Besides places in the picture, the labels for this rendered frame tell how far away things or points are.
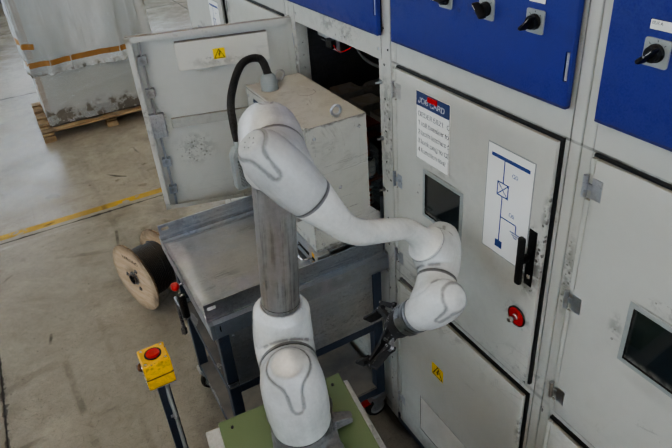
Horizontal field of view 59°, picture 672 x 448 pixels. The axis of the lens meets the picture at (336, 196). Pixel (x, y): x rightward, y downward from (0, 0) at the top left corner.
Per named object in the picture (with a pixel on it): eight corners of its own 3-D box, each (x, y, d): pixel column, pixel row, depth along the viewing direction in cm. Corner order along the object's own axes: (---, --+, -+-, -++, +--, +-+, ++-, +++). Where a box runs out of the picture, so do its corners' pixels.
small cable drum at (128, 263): (121, 294, 343) (102, 236, 323) (152, 274, 357) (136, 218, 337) (162, 322, 320) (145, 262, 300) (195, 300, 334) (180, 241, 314)
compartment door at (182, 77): (167, 202, 262) (125, 33, 224) (308, 178, 272) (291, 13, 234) (166, 210, 256) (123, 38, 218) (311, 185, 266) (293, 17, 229)
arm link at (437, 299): (432, 340, 152) (439, 295, 159) (473, 323, 140) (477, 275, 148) (397, 324, 149) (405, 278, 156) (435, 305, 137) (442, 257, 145)
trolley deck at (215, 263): (213, 341, 193) (209, 327, 190) (161, 248, 241) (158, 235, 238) (388, 268, 220) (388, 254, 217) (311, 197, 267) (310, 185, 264)
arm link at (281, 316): (260, 391, 160) (251, 333, 178) (319, 380, 163) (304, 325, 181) (234, 129, 120) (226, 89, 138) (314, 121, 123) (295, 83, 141)
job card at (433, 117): (447, 177, 164) (449, 105, 154) (415, 157, 176) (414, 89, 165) (449, 176, 165) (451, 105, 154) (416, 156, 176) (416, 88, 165)
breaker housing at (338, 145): (317, 256, 209) (304, 129, 184) (261, 196, 247) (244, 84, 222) (435, 211, 228) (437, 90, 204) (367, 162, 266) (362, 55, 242)
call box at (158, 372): (150, 392, 175) (141, 367, 170) (143, 375, 182) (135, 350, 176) (176, 381, 179) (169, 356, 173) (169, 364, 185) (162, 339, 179)
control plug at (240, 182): (238, 191, 233) (231, 150, 224) (234, 186, 237) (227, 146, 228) (257, 185, 236) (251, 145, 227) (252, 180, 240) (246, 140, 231)
